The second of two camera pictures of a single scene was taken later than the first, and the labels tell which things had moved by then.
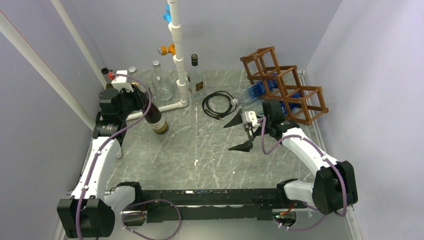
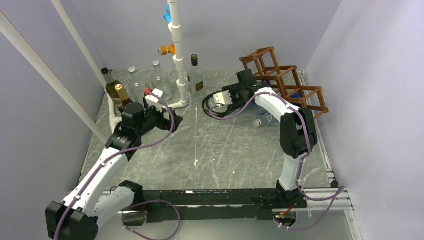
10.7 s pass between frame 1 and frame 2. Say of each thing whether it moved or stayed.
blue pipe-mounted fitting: stayed
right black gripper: moved
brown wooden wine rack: stayed
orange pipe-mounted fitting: stayed
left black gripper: moved
